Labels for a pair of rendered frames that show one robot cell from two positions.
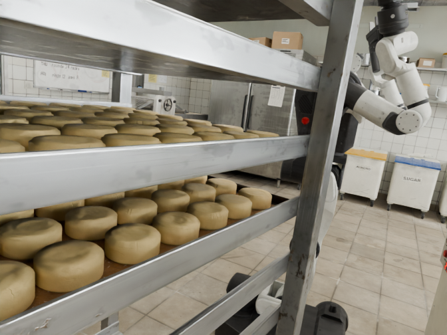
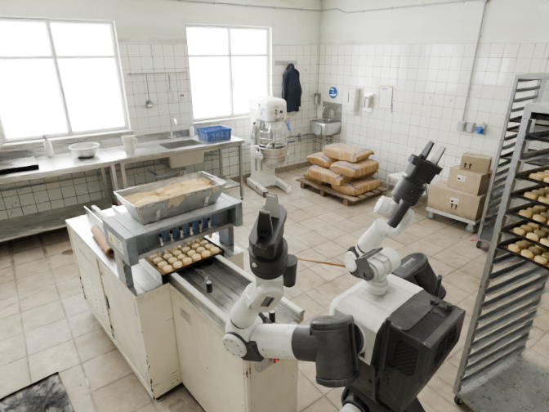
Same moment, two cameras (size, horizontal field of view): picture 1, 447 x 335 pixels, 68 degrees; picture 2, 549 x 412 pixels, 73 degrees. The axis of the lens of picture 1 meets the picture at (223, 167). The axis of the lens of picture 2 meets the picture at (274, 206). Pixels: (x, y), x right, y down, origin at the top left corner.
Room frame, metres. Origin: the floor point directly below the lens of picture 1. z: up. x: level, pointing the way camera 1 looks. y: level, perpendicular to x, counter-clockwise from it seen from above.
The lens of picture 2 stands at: (2.42, -0.35, 2.03)
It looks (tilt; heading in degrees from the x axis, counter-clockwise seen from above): 23 degrees down; 207
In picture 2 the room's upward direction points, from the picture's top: straight up
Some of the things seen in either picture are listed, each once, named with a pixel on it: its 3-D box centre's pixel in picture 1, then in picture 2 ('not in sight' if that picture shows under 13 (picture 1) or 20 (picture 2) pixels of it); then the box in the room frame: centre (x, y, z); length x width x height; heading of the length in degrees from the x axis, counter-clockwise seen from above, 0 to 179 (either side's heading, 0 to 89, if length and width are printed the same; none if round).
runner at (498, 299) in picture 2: not in sight; (519, 289); (0.23, 0.06, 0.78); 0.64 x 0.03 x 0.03; 145
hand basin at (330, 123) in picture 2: not in sight; (328, 120); (-3.64, -2.49, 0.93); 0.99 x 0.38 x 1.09; 64
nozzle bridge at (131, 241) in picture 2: not in sight; (178, 235); (0.93, -1.77, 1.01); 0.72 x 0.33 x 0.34; 160
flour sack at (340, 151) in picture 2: not in sight; (346, 152); (-2.89, -1.90, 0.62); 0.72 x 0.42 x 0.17; 70
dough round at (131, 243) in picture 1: (132, 242); not in sight; (0.28, 0.08, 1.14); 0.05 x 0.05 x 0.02
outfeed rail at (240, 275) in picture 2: not in sight; (191, 241); (0.76, -1.83, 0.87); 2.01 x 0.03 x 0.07; 70
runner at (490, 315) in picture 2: not in sight; (515, 303); (0.23, 0.06, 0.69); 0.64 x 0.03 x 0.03; 145
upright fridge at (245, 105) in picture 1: (257, 116); not in sight; (5.53, -0.45, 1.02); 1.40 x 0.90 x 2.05; 64
